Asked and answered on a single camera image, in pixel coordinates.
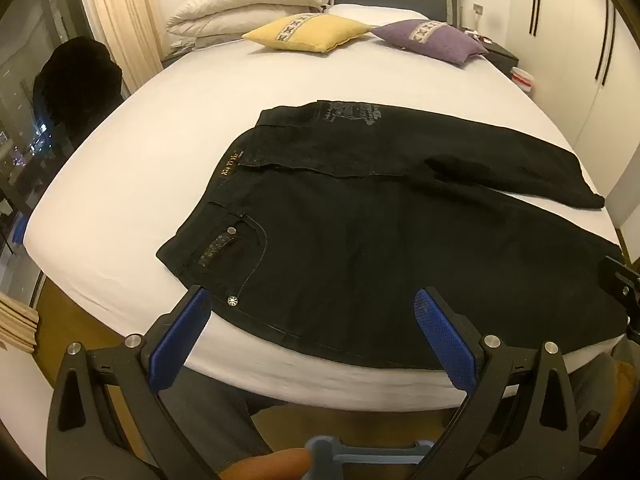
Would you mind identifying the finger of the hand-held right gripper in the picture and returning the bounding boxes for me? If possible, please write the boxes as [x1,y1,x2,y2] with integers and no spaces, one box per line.
[598,255,640,313]

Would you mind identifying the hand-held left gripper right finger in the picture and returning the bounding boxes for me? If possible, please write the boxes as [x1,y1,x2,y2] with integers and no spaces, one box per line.
[411,286,594,480]

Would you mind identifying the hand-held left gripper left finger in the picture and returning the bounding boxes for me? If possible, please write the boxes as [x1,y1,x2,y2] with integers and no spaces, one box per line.
[46,285,222,480]

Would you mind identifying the black pants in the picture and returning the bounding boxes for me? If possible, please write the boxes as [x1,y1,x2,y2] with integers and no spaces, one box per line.
[156,100,632,371]

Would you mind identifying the person's left hand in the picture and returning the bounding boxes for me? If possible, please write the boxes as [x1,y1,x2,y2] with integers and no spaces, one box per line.
[227,447,313,480]

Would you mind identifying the person's grey trouser leg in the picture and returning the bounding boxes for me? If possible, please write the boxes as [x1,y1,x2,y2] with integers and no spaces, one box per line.
[160,375,288,480]

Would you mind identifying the beige curtain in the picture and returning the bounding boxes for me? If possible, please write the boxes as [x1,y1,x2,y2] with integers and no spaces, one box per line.
[75,0,166,96]
[0,290,41,353]

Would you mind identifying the white bed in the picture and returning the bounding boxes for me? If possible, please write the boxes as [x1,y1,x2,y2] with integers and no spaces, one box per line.
[22,2,626,403]

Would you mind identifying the white round container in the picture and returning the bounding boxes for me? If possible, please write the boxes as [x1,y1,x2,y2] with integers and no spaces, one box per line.
[510,66,536,93]

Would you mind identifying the dark nightstand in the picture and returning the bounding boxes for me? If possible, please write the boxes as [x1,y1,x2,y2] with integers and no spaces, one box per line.
[462,25,521,68]

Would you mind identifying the dark window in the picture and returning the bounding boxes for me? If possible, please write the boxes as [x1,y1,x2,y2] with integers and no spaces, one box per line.
[0,0,101,311]

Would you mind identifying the purple cushion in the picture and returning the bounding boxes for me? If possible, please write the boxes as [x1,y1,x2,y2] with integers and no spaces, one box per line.
[371,19,490,67]

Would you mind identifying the flat white pillow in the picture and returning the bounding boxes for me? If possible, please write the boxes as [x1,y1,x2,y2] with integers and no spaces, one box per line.
[327,4,426,28]

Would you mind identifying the yellow cushion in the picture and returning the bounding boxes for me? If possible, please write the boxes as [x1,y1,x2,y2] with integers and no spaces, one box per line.
[241,12,373,54]

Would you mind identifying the folded white duvet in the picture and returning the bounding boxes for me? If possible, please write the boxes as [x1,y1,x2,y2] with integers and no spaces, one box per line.
[165,0,331,53]

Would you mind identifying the white wardrobe with black handles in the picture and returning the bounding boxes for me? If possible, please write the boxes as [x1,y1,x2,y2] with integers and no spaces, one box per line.
[520,0,640,231]

